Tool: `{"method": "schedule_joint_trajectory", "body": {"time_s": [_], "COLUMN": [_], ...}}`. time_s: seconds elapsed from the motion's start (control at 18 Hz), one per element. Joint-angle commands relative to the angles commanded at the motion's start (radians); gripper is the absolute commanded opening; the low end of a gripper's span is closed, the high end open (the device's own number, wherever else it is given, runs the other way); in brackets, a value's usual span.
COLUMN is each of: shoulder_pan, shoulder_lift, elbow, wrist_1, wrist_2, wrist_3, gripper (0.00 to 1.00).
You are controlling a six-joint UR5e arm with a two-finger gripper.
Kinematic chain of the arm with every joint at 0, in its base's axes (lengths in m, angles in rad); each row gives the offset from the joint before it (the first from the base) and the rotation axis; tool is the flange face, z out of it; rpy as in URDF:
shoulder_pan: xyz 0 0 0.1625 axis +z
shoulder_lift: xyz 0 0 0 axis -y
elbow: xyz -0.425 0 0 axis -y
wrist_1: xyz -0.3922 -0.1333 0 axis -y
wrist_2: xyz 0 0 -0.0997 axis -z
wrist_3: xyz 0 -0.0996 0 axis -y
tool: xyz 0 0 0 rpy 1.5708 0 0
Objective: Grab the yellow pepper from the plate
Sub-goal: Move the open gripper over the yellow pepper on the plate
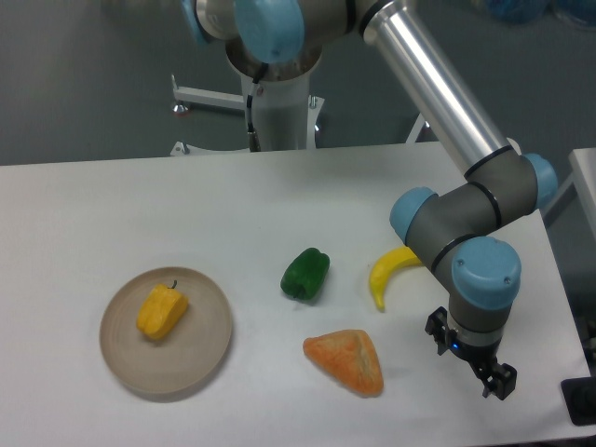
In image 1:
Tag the beige round plate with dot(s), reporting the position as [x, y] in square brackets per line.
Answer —
[187, 356]

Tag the black device at table edge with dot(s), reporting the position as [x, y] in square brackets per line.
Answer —
[579, 397]

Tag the white side table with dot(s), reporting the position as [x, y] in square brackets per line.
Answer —
[579, 184]

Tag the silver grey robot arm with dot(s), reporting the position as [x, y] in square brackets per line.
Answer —
[274, 45]

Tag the green bell pepper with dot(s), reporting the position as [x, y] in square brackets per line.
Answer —
[305, 275]

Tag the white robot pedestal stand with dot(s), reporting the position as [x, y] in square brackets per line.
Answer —
[280, 112]

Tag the yellow bell pepper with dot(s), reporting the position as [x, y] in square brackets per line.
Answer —
[161, 311]

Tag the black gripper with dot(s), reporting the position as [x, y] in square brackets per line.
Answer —
[478, 349]

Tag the orange triangular bread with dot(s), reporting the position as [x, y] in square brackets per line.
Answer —
[350, 357]

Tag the yellow banana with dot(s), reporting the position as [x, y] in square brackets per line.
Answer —
[383, 270]

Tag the blue object top right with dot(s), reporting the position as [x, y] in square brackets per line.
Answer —
[579, 15]

